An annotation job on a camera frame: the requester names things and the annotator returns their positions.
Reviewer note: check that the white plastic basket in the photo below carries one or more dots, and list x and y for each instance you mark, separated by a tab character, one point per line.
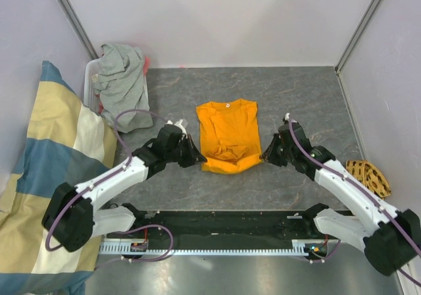
90	100

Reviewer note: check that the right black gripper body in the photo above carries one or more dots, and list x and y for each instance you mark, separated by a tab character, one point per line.
277	154

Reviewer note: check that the aluminium frame post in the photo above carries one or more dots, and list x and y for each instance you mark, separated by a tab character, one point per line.
77	26
368	15

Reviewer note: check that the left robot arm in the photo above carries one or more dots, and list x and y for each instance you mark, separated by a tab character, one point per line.
75	214

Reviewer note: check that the orange t shirt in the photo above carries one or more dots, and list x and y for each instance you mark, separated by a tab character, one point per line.
229	136

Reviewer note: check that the left aluminium frame post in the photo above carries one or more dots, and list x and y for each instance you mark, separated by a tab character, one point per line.
77	26

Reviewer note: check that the grey t shirt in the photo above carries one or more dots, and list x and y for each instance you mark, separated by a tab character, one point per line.
122	87

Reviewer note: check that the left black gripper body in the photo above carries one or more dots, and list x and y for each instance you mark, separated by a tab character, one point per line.
183	154

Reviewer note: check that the pink red garment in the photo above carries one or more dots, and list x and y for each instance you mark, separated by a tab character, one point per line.
146	65

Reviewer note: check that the slotted cable duct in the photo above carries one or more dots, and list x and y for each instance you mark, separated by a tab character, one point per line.
125	248

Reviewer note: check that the right aluminium frame post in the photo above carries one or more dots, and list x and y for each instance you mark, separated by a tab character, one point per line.
368	15

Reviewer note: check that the blue yellow striped pillow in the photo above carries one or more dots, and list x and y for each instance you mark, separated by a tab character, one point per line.
66	142

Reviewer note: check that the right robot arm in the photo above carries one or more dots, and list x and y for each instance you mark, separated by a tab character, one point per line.
388	238

